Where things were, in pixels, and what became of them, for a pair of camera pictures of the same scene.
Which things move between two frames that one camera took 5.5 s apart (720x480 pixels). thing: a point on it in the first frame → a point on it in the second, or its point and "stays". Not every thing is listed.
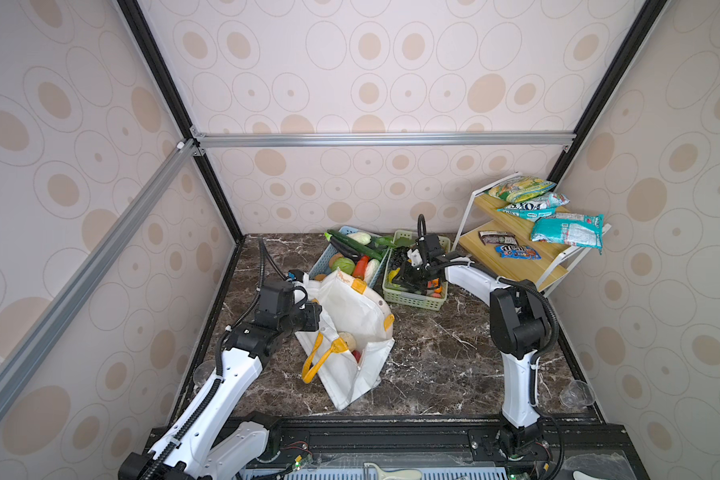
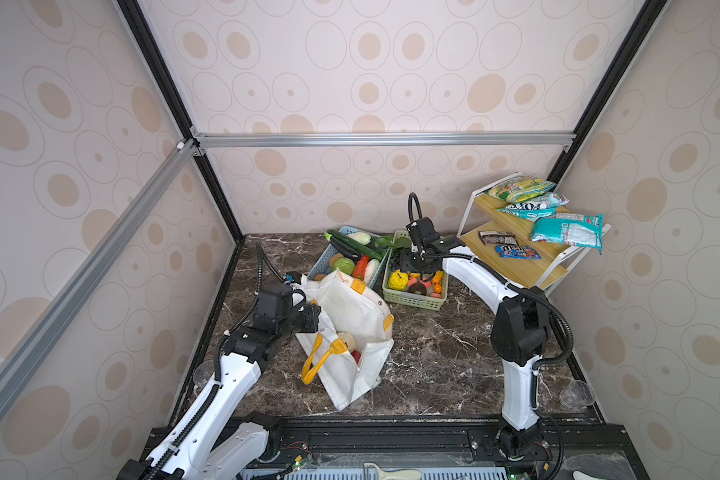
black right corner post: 638,33 stays
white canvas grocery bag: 354,337 stays
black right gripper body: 417,277 → 413,261
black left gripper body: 300,318 stays
